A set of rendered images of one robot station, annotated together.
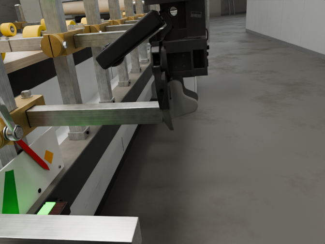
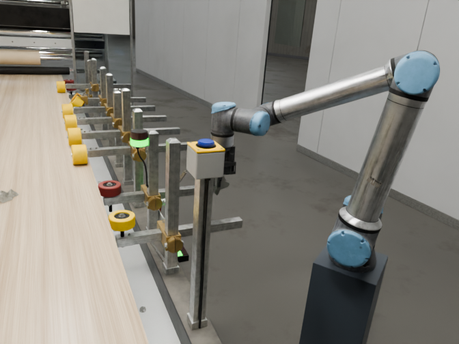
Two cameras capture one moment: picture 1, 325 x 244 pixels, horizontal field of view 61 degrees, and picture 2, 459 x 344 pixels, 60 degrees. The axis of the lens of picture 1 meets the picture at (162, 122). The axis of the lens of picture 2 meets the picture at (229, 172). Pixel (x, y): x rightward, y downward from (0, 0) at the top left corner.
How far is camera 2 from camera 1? 1.25 m
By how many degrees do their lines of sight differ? 32
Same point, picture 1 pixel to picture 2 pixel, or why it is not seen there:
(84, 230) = (229, 220)
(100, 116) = (190, 192)
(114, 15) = (118, 115)
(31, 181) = not seen: hidden behind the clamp
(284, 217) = (231, 254)
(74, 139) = (138, 207)
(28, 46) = (113, 153)
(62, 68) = (139, 166)
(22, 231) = (214, 223)
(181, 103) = (223, 184)
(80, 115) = (182, 192)
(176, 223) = not seen: hidden behind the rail
